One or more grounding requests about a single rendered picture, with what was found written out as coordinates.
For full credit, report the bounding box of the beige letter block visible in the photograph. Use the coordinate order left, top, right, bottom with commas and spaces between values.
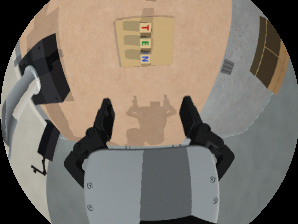
140, 52, 151, 64
139, 23, 151, 33
139, 37, 151, 48

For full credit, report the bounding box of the tan flat mat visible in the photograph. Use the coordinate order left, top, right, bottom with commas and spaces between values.
115, 17, 174, 68

